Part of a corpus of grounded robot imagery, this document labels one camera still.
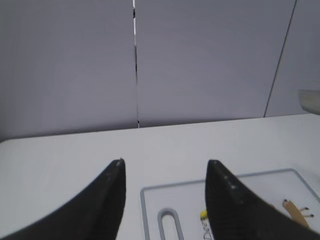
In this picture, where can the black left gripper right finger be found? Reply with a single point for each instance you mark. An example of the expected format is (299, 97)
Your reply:
(237, 213)

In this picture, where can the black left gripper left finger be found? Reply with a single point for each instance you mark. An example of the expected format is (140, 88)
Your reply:
(93, 214)

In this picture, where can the yellow plastic banana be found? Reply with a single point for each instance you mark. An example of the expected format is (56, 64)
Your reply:
(204, 214)

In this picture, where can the white grey-rimmed cutting board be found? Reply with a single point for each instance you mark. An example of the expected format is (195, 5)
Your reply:
(177, 207)

